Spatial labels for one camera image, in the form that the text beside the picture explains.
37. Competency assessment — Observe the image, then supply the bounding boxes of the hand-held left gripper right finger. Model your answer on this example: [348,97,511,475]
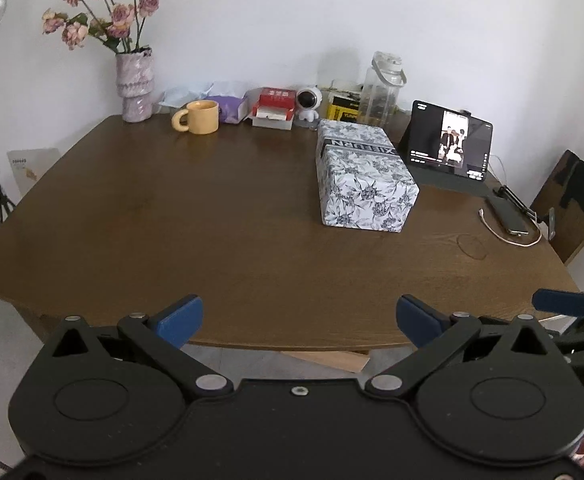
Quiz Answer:
[365,294,559,402]

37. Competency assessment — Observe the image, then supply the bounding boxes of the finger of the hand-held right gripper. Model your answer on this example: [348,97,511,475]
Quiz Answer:
[531,287,584,319]

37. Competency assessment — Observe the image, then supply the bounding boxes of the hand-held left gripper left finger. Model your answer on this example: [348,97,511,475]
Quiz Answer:
[42,295,234,402]

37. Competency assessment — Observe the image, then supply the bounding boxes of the brown board with black tape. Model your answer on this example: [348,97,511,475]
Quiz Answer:
[529,148,584,266]

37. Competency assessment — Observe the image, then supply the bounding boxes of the brown wooden desk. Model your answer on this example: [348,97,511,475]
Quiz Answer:
[0,112,584,354]

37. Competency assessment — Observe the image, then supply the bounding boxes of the dark smartphone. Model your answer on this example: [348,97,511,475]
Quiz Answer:
[485,195,531,237]

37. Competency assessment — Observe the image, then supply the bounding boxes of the black folding phone stand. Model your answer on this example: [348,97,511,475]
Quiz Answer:
[492,185,541,222]

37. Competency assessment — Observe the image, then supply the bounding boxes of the dark grey tablet case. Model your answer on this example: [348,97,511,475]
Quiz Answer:
[398,110,493,197]

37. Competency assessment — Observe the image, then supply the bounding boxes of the floral black and white box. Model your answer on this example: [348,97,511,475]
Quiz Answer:
[316,119,421,235]

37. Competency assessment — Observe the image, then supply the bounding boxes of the black tablet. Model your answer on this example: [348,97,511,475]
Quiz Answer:
[404,99,494,184]

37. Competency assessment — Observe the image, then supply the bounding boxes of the yellow ceramic mug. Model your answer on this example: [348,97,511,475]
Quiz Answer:
[171,100,221,136]

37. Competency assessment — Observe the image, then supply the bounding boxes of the white printed card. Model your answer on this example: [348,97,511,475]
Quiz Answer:
[6,147,63,207]

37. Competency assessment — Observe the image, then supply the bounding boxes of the flat white box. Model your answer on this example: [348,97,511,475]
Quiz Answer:
[250,115,293,132]

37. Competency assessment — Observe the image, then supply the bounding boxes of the purple tissue pack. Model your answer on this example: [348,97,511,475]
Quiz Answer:
[204,94,251,125]

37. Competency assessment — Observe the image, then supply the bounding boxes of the yellow and black box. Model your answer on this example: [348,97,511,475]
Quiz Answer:
[326,91,363,124]

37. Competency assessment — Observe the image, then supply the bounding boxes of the clear plastic water bottle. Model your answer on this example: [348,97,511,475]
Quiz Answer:
[359,50,407,129]

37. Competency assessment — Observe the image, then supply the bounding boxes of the pale blue plastic bag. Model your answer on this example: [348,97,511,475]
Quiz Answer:
[159,80,249,109]

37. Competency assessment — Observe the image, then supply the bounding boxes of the pale pink textured vase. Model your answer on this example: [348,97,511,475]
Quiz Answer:
[115,47,154,124]

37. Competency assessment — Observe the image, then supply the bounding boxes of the red and white carton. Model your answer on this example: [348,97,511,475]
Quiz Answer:
[251,86,297,122]

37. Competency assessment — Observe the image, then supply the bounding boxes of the dried pink rose bouquet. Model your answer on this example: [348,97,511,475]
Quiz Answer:
[41,0,161,56]

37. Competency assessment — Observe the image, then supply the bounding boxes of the white charging cable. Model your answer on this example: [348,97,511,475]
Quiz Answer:
[477,154,544,248]

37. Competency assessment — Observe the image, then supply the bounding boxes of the small white round camera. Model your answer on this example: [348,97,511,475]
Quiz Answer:
[294,84,325,130]

